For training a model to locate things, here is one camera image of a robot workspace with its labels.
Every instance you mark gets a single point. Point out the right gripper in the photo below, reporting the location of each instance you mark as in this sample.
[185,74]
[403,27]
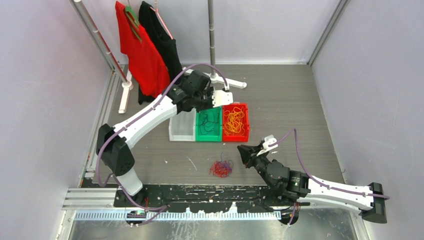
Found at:
[246,152]

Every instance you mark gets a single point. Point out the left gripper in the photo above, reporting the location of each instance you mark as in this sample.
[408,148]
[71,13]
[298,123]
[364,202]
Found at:
[209,91]

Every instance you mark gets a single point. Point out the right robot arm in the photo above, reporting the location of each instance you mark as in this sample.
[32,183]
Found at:
[367,201]

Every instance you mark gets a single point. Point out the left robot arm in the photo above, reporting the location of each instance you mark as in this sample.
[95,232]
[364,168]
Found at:
[114,143]

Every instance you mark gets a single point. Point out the green plastic bin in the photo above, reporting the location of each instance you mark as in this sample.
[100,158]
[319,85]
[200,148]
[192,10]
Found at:
[209,125]

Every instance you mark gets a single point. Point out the garment rack centre pole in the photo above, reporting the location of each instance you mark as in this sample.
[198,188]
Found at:
[214,76]

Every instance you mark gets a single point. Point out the red plastic bin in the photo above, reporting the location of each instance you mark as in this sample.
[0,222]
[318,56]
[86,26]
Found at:
[235,123]

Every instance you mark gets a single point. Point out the white plastic bin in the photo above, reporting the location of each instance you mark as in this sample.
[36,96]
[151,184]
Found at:
[182,126]

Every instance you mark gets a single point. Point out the red t-shirt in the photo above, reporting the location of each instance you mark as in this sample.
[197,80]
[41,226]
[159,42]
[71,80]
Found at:
[130,46]

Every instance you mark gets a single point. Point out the black t-shirt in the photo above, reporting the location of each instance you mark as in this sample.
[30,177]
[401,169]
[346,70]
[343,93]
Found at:
[163,63]

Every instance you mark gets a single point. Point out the pink clothes hanger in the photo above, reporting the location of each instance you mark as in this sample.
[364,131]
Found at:
[156,10]

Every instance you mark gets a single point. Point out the green clothes hanger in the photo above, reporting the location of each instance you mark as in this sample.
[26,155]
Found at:
[133,22]

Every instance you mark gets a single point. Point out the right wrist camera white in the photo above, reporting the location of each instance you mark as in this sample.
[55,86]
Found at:
[267,144]

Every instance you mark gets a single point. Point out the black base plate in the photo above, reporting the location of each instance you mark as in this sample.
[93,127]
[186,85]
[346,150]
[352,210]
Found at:
[219,198]

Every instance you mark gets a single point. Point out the aluminium rail frame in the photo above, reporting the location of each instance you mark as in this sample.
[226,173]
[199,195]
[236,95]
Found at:
[110,203]

